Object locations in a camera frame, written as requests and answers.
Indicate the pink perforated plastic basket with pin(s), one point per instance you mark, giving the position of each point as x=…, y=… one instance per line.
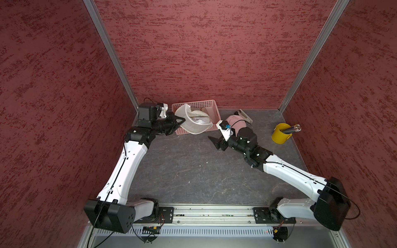
x=208, y=106

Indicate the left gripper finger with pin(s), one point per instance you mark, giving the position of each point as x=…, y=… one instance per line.
x=171, y=130
x=178, y=120

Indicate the yellow pencil cup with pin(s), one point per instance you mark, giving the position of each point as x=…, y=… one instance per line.
x=278, y=136

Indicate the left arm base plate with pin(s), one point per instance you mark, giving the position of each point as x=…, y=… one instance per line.
x=162, y=215

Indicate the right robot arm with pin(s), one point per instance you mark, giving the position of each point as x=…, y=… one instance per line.
x=327, y=201

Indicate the left corner aluminium post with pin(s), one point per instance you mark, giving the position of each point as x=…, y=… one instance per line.
x=106, y=40

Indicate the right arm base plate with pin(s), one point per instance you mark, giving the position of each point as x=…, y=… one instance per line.
x=263, y=215

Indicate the corner aluminium post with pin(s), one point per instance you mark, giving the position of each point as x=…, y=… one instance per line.
x=106, y=40
x=322, y=37

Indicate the cream baseball cap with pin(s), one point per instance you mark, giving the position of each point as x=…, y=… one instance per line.
x=196, y=121

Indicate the aluminium front rail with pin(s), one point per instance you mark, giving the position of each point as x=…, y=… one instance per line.
x=230, y=215

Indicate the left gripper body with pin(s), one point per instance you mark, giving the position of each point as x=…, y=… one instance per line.
x=165, y=124

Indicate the right corner aluminium post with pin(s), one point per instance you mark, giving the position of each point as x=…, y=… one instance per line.
x=322, y=37

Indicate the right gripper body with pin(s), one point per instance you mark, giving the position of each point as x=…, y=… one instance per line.
x=231, y=142

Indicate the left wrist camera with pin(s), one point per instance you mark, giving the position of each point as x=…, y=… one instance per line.
x=163, y=110

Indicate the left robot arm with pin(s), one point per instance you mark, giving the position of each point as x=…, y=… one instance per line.
x=110, y=211

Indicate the pink baseball cap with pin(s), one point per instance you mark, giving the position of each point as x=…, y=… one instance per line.
x=236, y=122

